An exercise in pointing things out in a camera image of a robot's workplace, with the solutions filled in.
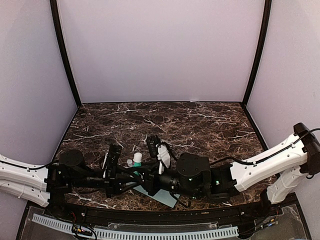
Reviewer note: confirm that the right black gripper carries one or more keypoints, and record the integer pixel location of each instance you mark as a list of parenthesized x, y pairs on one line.
[(149, 173)]

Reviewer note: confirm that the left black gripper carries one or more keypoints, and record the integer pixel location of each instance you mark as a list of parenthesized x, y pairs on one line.
[(115, 184)]

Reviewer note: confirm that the white glue stick cap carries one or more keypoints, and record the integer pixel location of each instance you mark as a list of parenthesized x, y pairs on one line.
[(129, 163)]

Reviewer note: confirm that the green white glue stick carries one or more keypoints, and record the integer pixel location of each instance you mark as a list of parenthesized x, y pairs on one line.
[(137, 160)]

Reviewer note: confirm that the teal green envelope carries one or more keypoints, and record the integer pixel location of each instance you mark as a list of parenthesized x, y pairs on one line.
[(162, 196)]

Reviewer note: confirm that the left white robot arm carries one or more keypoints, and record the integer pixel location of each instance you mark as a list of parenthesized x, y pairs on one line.
[(39, 183)]

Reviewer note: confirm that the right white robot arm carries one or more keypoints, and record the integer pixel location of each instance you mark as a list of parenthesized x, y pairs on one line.
[(295, 158)]

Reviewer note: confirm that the black front table rail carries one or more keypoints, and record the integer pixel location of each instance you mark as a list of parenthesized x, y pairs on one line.
[(239, 214)]

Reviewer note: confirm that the grey slotted cable duct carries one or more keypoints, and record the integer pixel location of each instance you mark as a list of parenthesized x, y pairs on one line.
[(121, 231)]

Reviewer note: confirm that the left black frame post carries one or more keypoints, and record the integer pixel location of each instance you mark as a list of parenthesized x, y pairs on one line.
[(63, 51)]

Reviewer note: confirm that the black frame post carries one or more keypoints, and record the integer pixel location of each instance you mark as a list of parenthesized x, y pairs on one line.
[(63, 51), (258, 53)]

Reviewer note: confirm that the right black frame post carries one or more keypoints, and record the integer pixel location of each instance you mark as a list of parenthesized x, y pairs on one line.
[(258, 53)]

